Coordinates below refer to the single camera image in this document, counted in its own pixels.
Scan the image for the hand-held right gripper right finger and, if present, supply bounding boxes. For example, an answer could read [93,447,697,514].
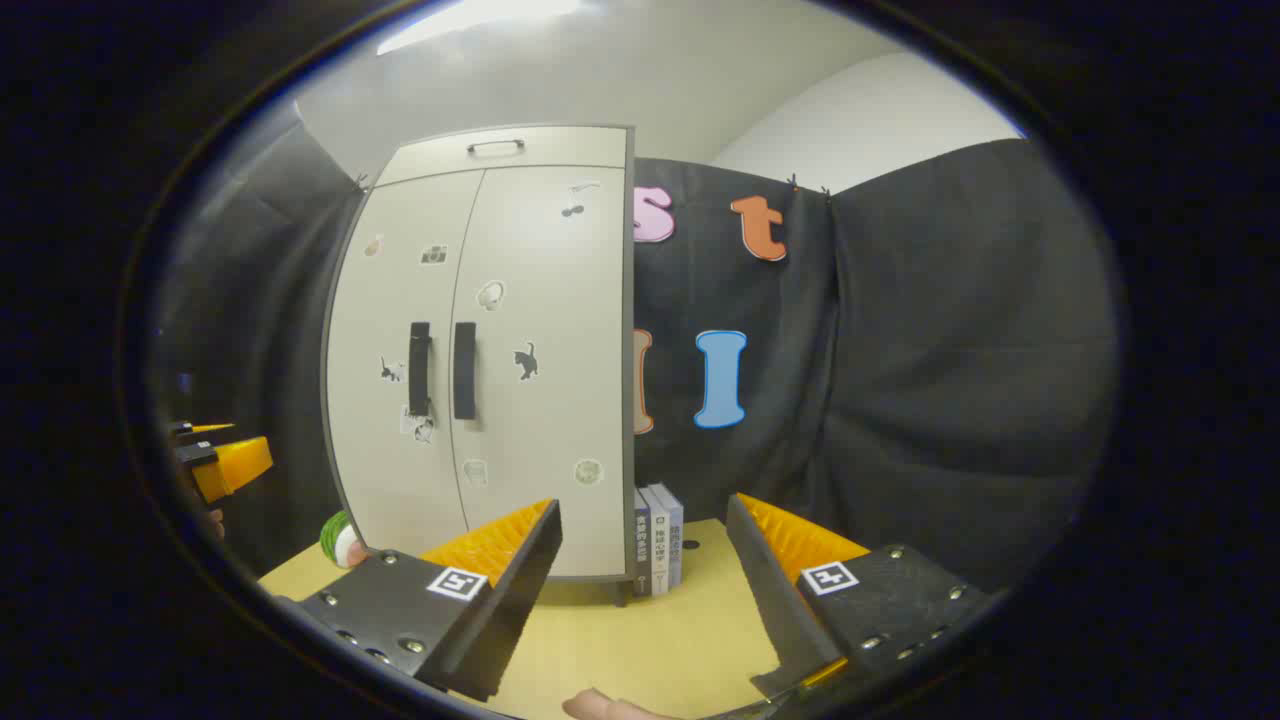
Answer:
[725,492,1001,701]

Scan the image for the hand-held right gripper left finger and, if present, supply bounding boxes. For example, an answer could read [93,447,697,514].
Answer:
[272,498,563,703]

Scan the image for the white cabinet door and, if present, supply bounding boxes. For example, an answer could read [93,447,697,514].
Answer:
[325,170,486,559]
[450,165,631,581]

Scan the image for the white double-door shoe cabinet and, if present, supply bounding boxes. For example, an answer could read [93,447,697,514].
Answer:
[320,123,638,608]

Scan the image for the white cabinet drawer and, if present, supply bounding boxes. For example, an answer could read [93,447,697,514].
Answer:
[375,125,631,188]

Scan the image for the blue grey book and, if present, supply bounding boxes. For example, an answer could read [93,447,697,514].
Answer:
[655,483,685,589]

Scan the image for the white book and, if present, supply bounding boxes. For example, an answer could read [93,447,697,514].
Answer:
[645,485,670,595]

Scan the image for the green striped toy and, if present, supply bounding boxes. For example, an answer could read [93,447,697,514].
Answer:
[320,511,369,569]

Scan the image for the dark grey book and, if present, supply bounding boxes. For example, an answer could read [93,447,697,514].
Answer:
[634,488,652,598]

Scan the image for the black backdrop cloth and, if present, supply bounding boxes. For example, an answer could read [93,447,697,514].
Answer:
[150,100,1121,601]

